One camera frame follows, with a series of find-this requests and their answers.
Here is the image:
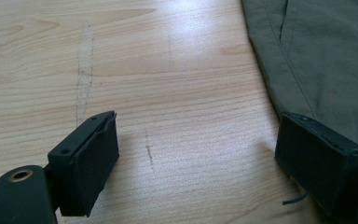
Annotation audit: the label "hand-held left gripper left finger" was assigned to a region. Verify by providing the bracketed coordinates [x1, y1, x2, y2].
[47, 110, 120, 218]

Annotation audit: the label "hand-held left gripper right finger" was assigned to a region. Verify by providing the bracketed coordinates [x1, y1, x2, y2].
[274, 111, 358, 224]

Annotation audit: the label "olive green pants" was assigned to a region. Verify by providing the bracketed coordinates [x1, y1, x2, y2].
[241, 0, 358, 154]

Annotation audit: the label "short black wire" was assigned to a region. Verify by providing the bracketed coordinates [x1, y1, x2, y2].
[282, 191, 310, 206]

